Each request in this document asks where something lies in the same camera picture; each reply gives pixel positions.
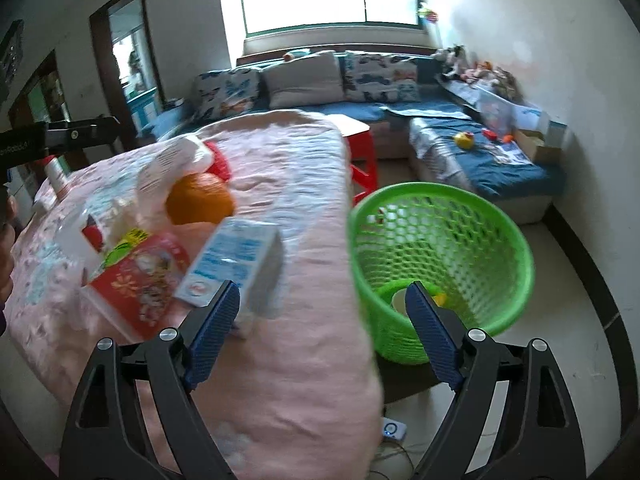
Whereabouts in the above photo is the person's left hand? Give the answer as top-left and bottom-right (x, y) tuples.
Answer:
(0, 195), (16, 311)

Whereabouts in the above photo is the red plastic stool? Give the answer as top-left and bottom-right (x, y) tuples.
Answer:
(325, 114), (379, 207)

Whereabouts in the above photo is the green plastic mesh basket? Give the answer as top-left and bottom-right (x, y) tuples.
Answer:
(348, 182), (535, 365)

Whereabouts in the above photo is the white blue milk carton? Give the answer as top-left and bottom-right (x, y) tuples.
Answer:
(175, 216), (287, 339)

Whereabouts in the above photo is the clear plastic storage box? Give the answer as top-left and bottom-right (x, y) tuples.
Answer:
(475, 85), (543, 136)

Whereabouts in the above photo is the pile of plush toys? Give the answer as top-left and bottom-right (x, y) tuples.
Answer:
(462, 60), (521, 98)

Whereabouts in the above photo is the cardboard box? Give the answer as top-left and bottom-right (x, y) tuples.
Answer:
(515, 127), (563, 163)

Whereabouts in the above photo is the red foam fruit net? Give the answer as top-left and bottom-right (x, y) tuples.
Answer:
(202, 141), (232, 181)

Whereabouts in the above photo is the orange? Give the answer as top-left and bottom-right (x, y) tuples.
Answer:
(165, 172), (236, 226)

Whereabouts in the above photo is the green yellow snack packet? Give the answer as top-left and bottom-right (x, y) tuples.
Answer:
(102, 227), (151, 268)

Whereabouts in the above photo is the blue sofa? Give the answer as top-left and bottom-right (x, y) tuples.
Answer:
(150, 50), (568, 226)

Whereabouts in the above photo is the white packet with red mark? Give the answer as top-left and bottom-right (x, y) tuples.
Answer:
(57, 207), (110, 267)

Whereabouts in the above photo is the white printed plastic bag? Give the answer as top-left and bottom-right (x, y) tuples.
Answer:
(136, 137), (216, 222)

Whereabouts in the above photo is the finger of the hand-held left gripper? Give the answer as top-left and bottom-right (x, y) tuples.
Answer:
(44, 116), (121, 150)

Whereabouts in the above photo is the black white plush toy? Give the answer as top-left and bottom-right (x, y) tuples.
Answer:
(432, 44), (471, 78)

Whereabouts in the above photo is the pink blanket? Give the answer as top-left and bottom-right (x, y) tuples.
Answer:
(7, 109), (386, 480)

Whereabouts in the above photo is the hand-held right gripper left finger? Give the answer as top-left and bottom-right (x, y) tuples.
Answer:
(59, 280), (242, 480)

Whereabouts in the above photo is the grey pillow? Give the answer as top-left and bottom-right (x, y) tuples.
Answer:
(262, 51), (346, 110)

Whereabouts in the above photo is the red snack packet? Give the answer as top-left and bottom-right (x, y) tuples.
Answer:
(80, 232), (193, 343)

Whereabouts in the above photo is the teal cabinet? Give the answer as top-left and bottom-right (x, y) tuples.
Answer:
(125, 85), (161, 131)

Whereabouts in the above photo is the printed paper sheet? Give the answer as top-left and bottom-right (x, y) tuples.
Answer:
(492, 142), (533, 166)

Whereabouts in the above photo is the butterfly print pillow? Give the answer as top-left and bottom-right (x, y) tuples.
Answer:
(192, 67), (263, 121)
(342, 51), (421, 103)

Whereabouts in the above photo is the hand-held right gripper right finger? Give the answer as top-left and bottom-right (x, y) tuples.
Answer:
(404, 281), (587, 480)

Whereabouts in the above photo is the white bottle red label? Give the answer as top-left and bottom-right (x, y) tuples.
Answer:
(42, 156), (71, 196)

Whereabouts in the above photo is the dark wooden door frame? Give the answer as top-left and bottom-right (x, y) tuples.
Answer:
(90, 0), (166, 136)

